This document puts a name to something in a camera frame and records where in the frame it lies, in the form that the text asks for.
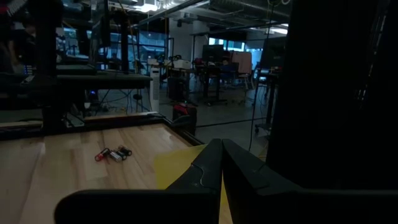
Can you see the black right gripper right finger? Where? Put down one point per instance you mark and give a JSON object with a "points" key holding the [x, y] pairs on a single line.
{"points": [[280, 207]]}

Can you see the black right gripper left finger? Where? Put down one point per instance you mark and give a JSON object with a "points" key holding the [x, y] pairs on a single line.
{"points": [[140, 207]]}

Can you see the yellow translucent plastic bin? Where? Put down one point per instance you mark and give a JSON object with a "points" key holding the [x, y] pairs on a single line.
{"points": [[174, 168]]}

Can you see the black copper Duracell battery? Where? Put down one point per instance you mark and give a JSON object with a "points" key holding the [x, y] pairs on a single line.
{"points": [[123, 155]]}

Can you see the silver AA battery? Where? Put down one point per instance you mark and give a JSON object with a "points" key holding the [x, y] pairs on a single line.
{"points": [[115, 156]]}

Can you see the black AA battery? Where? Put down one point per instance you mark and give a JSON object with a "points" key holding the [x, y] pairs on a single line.
{"points": [[126, 150]]}

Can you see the black red Energizer MAX battery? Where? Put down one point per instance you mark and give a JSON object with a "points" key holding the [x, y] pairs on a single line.
{"points": [[102, 154]]}

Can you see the red and black bag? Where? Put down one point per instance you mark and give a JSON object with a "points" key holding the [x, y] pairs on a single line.
{"points": [[183, 109]]}

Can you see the white tower unit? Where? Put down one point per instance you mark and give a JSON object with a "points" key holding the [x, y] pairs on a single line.
{"points": [[155, 90]]}

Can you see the black partition panel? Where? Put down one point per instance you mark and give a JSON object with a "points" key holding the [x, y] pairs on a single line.
{"points": [[311, 93], [392, 93]]}

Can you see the black desk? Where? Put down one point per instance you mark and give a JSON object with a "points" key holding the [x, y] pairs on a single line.
{"points": [[109, 81]]}

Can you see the pink standing board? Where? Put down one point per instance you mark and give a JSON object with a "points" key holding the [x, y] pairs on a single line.
{"points": [[242, 62]]}

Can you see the black computer monitor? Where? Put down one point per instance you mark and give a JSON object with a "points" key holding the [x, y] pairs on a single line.
{"points": [[213, 53]]}

